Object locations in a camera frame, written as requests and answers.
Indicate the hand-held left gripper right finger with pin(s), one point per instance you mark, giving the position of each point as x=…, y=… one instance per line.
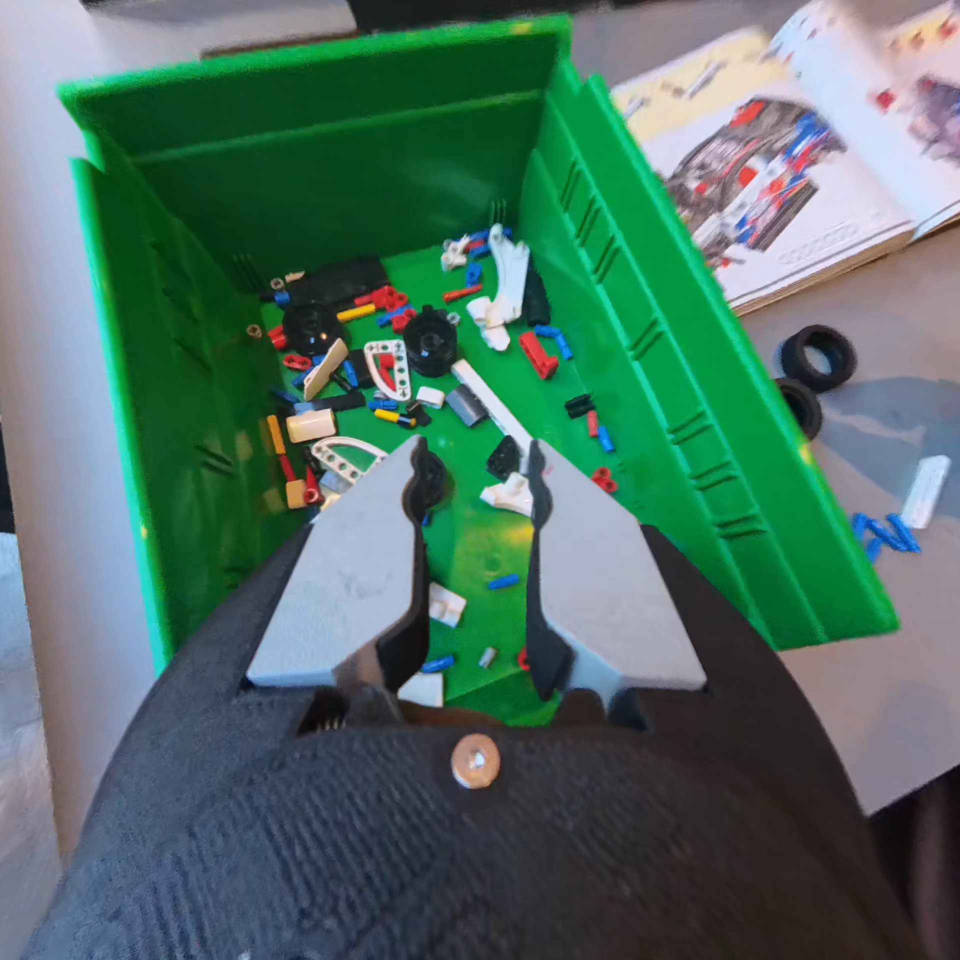
x=615, y=600

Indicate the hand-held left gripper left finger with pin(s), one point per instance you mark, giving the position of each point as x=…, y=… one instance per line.
x=337, y=592

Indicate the black toy wheel rim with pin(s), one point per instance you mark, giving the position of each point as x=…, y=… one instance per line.
x=429, y=472
x=313, y=328
x=431, y=345

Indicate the small blue toy pin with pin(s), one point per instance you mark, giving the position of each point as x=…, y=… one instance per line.
x=861, y=525
x=874, y=553
x=904, y=534
x=883, y=534

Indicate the pile of small toy bricks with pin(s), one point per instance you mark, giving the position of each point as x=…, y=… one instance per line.
x=540, y=352

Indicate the black toy tire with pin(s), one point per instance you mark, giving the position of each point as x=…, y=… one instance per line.
x=795, y=352
x=806, y=409

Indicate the white toy beam with holes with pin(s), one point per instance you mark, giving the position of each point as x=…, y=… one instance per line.
x=926, y=491

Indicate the green plastic bin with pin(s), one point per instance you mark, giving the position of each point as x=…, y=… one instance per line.
x=337, y=172

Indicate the toy car instruction booklet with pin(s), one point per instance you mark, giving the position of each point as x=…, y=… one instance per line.
x=825, y=187

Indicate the white toy arch piece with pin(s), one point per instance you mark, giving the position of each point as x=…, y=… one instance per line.
x=510, y=270
x=510, y=491

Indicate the long white toy beam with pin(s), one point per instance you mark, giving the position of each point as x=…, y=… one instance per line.
x=491, y=401

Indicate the person's dark clothing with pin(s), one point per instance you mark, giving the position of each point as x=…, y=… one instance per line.
x=922, y=862

